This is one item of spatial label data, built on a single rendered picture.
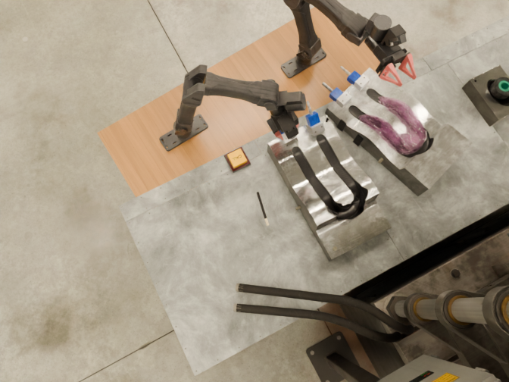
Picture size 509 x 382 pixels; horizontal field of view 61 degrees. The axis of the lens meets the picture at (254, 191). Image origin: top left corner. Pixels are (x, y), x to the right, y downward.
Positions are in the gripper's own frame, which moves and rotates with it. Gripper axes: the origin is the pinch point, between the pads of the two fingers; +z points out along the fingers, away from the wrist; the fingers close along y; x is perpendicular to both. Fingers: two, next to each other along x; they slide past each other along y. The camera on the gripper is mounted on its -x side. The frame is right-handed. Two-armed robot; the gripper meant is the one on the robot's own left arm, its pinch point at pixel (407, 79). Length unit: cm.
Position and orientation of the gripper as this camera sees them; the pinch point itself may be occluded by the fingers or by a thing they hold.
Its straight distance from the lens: 153.2
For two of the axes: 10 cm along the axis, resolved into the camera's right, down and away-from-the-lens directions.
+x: -1.3, 3.6, 9.2
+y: 8.4, -4.6, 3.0
